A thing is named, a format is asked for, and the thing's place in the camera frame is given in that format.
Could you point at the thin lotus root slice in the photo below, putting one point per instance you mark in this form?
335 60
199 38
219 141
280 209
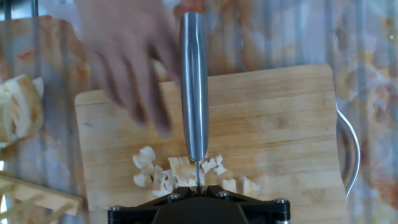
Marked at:
174 163
160 193
208 165
219 159
187 169
202 178
141 180
169 183
144 157
229 185
186 182
220 170
158 179

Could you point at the bamboo cutting board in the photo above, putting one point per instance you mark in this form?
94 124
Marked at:
280 124

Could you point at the small pale lotus root piece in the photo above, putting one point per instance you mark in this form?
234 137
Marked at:
38 87

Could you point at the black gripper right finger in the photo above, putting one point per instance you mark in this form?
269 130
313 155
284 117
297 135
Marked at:
267 213

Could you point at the wooden peg dish rack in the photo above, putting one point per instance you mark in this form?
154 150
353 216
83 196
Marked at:
46 196

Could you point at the marble pattern plastic mat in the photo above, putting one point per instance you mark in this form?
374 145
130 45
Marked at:
264 31

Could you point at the person right hand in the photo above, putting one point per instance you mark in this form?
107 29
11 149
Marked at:
124 46

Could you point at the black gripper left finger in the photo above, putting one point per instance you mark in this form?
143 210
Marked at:
130 214

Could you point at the steel cleaver knife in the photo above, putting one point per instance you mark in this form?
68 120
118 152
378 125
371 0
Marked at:
194 77

